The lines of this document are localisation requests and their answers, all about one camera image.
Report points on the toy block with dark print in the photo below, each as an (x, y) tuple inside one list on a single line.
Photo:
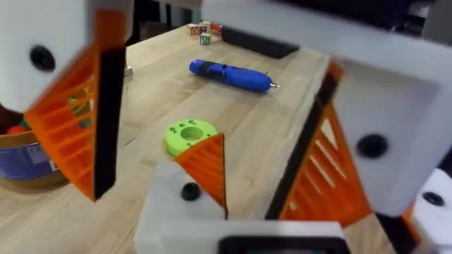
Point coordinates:
[(204, 27)]

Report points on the small grey block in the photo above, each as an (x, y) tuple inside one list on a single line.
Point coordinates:
[(128, 71)]

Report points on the white orange left gripper left finger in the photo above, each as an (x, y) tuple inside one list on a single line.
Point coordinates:
[(169, 204)]

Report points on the white orange left gripper right finger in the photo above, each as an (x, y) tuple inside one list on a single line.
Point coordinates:
[(434, 218)]

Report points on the toy block with green print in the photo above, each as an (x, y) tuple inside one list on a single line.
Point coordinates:
[(205, 39)]

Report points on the finger of the white orange right gripper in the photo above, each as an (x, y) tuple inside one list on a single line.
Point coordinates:
[(60, 116), (399, 116)]

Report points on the long black flat box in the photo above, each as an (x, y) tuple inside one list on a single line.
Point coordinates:
[(257, 44)]

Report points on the green disc with holes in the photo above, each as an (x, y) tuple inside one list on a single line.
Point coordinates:
[(176, 141)]

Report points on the blue electric screwdriver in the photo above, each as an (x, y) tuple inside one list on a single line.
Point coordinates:
[(233, 75)]

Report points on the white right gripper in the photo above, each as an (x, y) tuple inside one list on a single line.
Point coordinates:
[(318, 31)]

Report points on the wooden tub with toys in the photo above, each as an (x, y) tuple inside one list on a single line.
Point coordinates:
[(21, 162)]

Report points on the toy block with red print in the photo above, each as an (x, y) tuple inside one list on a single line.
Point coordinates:
[(193, 29)]

